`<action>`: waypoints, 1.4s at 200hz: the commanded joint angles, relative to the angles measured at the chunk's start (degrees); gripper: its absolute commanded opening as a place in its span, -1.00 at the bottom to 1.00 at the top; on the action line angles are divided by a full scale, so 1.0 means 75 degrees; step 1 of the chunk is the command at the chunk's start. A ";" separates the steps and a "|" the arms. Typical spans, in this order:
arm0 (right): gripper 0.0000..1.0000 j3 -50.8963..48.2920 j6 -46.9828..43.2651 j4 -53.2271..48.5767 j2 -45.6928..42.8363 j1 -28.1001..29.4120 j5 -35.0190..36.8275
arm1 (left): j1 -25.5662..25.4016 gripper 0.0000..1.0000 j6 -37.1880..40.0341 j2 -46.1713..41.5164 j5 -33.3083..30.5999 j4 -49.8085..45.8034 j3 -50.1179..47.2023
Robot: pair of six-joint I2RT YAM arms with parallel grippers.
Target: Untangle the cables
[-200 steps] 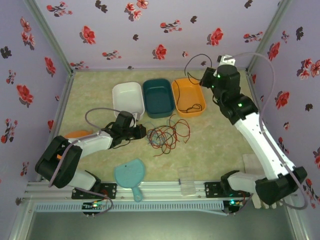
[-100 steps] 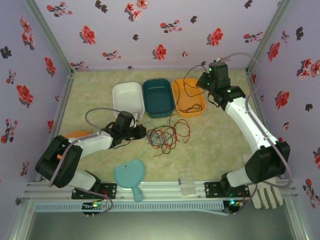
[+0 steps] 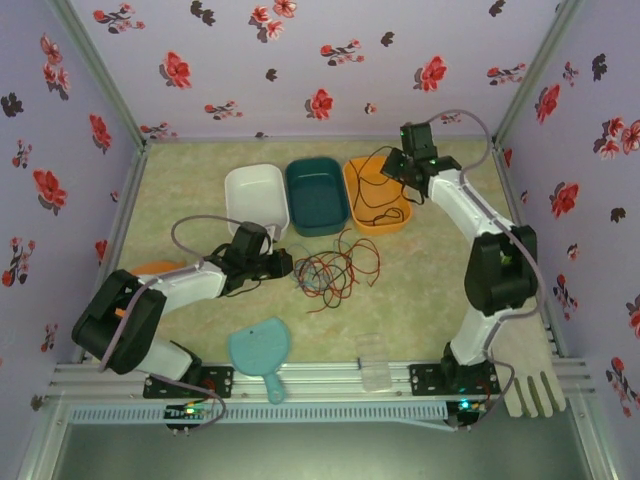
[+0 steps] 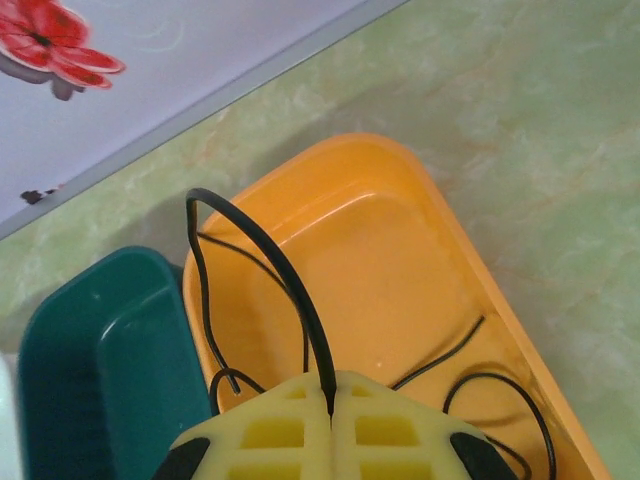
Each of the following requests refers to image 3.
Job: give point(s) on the teal plastic bin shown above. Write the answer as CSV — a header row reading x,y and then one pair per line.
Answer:
x,y
317,195

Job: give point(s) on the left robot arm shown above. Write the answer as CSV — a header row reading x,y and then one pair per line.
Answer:
x,y
190,285

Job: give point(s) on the light blue hand mirror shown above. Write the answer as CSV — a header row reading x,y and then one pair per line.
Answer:
x,y
260,345

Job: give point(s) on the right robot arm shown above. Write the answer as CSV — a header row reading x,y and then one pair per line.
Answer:
x,y
465,205

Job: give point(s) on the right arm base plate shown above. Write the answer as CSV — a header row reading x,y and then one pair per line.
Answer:
x,y
425,380

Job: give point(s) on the aluminium frame rail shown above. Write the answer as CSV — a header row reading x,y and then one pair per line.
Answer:
x,y
320,380

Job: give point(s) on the white plastic bin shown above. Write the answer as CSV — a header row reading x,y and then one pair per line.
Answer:
x,y
252,192

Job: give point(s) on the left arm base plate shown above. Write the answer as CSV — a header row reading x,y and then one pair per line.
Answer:
x,y
220,380

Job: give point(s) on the wooden hand-shaped board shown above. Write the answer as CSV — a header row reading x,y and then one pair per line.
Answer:
x,y
530,365

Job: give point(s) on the orange plush fish toy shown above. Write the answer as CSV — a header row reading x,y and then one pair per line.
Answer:
x,y
160,267

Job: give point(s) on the orange plastic bin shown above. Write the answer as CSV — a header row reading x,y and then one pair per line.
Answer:
x,y
380,229

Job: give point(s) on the aluminium side rail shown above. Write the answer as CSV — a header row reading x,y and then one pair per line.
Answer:
x,y
127,210

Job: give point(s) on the aluminium corner post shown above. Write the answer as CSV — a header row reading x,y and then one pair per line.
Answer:
x,y
540,60
95,65

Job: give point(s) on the controller board with LEDs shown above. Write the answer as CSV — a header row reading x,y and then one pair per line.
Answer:
x,y
187,414
465,409

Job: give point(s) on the clear plastic box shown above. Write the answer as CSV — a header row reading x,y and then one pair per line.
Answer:
x,y
374,365

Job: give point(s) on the small green plant card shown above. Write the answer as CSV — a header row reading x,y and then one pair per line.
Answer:
x,y
506,259

